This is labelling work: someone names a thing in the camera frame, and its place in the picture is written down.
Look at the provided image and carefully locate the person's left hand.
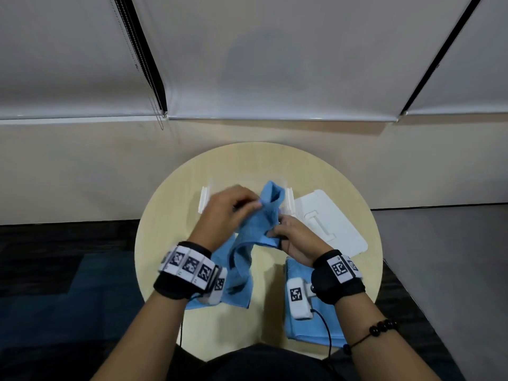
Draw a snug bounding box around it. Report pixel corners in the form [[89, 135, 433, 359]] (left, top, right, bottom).
[[189, 185, 264, 253]]

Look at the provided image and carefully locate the person's right hand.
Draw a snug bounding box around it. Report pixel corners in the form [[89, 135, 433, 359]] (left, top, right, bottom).
[[267, 215, 334, 269]]

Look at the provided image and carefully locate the blue microfiber cloth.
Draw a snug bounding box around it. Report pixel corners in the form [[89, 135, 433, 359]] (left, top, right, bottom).
[[184, 180, 287, 311], [283, 256, 348, 349]]

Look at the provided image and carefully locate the person's left forearm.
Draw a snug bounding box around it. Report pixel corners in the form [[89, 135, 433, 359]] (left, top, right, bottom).
[[90, 289, 192, 381]]

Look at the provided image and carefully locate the person's right forearm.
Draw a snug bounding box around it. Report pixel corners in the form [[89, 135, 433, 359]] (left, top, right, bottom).
[[334, 293, 442, 381]]

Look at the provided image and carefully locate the clear plastic storage box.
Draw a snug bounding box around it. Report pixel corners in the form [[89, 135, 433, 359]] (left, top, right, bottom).
[[198, 175, 297, 235]]

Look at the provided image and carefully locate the white plastic box lid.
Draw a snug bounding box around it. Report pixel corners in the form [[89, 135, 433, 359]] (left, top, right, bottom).
[[293, 189, 369, 258]]

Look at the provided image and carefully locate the right wrist marker tracker band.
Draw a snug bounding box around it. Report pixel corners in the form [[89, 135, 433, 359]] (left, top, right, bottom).
[[286, 249, 366, 321]]

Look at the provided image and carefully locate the wrist marker tracker band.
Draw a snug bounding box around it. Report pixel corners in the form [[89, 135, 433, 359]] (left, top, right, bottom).
[[286, 249, 366, 321], [153, 241, 228, 306]]

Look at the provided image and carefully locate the left wrist marker tracker band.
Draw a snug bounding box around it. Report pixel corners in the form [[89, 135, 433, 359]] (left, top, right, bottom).
[[153, 241, 228, 306]]

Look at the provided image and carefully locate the folded blue microfiber cloth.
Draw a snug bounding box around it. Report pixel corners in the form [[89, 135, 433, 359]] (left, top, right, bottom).
[[283, 256, 348, 349]]

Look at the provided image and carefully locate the person's black clothing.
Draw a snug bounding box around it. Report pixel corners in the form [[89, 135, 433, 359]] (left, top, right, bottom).
[[169, 343, 342, 381]]

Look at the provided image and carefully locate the white roller blind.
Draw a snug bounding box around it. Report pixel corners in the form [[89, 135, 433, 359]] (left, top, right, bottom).
[[0, 0, 168, 121], [400, 0, 508, 116], [131, 0, 475, 123]]

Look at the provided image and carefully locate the black tracker cable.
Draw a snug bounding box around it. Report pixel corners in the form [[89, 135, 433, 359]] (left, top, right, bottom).
[[311, 309, 334, 361], [179, 294, 201, 349]]

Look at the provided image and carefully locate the black bead bracelet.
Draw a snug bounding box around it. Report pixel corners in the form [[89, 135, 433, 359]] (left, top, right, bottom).
[[342, 319, 399, 357]]

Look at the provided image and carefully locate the blind bead chain cord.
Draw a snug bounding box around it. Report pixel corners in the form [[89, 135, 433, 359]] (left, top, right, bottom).
[[108, 0, 166, 131]]

